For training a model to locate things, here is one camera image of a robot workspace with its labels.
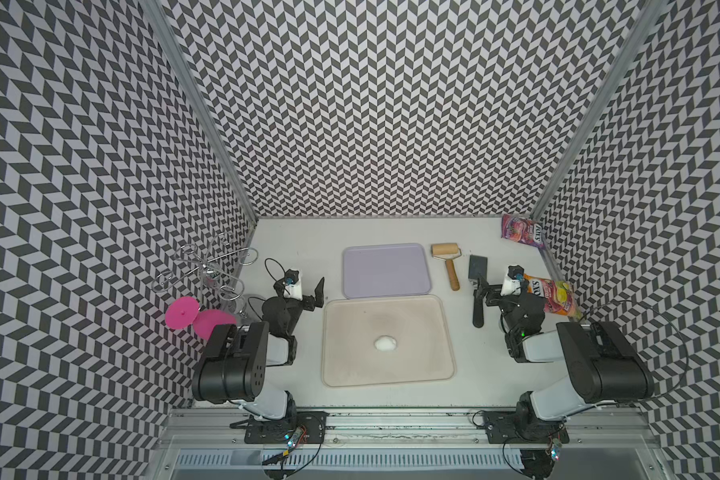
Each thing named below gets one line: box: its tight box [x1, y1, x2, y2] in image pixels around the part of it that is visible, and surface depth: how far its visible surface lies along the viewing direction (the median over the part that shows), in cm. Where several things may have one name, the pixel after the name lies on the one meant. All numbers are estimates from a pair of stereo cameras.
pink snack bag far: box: [501, 213, 546, 250], surface depth 113 cm
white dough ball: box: [374, 335, 398, 352], surface depth 86 cm
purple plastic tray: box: [342, 243, 433, 299], surface depth 105 cm
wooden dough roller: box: [431, 243, 462, 291], surface depth 108 cm
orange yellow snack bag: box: [523, 274, 582, 320], surface depth 96 cm
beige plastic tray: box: [322, 294, 457, 387], surface depth 89 cm
